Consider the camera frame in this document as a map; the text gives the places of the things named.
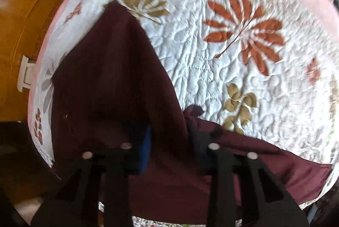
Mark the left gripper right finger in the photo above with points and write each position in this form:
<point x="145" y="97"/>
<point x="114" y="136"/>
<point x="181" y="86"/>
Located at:
<point x="242" y="186"/>

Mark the maroon pants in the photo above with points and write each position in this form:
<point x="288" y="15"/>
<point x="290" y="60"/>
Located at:
<point x="111" y="87"/>

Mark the wooden wardrobe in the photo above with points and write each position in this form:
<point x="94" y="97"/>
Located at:
<point x="24" y="24"/>

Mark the white floral quilt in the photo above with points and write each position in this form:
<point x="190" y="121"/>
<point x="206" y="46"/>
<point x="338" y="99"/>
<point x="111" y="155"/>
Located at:
<point x="267" y="69"/>

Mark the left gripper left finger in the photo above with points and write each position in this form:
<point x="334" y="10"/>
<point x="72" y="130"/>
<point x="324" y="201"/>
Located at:
<point x="74" y="202"/>

